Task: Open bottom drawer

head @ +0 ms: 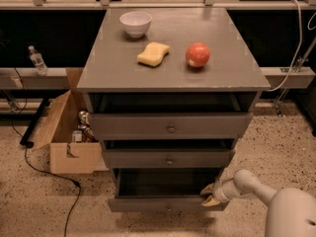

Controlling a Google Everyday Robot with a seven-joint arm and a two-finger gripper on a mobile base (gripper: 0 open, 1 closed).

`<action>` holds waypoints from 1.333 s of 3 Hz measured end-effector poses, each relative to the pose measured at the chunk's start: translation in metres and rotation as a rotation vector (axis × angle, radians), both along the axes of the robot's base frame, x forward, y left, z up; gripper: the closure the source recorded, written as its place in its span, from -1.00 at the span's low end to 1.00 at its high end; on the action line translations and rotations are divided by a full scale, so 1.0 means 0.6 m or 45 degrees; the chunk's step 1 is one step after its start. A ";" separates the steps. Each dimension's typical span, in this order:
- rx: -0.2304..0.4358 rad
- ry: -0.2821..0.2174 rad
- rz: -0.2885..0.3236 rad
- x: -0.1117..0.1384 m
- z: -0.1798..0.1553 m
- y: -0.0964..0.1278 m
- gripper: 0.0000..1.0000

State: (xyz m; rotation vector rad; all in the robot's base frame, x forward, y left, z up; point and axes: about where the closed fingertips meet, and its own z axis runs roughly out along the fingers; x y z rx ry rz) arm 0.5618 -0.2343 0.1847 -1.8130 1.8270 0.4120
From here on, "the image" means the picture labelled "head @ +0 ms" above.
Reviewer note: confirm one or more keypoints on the grey top drawer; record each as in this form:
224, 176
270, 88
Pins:
168, 126

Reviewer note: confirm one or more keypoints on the black table leg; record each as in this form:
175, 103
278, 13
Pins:
25, 140

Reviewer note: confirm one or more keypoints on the yellow sponge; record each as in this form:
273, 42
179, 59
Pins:
153, 54

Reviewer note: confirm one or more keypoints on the metal can in box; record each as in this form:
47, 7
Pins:
76, 136

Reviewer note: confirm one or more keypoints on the grey drawer cabinet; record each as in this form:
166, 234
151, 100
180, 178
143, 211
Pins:
114, 82

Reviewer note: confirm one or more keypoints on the cardboard box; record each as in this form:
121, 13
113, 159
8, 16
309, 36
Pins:
66, 157

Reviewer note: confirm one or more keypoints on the grey middle drawer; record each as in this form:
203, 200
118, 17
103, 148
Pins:
168, 159

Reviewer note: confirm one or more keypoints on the shiny bottle in box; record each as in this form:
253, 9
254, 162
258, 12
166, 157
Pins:
84, 126

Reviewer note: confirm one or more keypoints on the red apple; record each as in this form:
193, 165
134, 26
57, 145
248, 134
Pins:
197, 55

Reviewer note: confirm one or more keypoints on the grey drawer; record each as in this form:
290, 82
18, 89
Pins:
168, 159
168, 126
160, 190

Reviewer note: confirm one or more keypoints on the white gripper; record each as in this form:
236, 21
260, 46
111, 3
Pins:
218, 193

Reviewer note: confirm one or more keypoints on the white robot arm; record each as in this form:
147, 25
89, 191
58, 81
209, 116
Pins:
290, 212

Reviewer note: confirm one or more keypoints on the white bowl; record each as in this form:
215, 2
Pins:
136, 23

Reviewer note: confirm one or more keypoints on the clear water bottle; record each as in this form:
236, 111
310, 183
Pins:
37, 61

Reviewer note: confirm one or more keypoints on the grey bottom drawer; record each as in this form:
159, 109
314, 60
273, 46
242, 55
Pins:
160, 190

